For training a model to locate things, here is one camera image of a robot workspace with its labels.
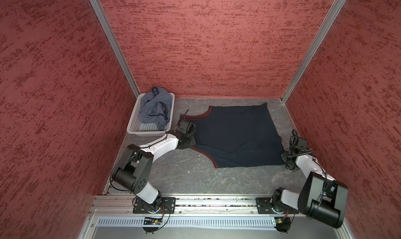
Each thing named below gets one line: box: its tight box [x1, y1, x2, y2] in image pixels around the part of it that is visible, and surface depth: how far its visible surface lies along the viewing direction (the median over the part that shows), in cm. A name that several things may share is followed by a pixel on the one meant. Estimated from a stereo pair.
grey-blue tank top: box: [139, 86, 173, 131], surface depth 106 cm
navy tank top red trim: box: [181, 102, 287, 169], surface depth 103 cm
